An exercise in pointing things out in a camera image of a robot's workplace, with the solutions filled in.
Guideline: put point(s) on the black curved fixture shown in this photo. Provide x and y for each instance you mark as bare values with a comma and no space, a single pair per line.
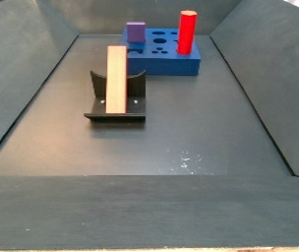
135,104

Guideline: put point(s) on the blue shape-sorting board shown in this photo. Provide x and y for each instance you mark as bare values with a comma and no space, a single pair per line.
157,57

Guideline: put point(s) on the purple square peg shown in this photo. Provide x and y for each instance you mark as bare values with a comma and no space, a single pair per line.
135,31

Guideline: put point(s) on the red hexagonal peg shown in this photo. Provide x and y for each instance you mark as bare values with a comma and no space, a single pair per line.
186,31

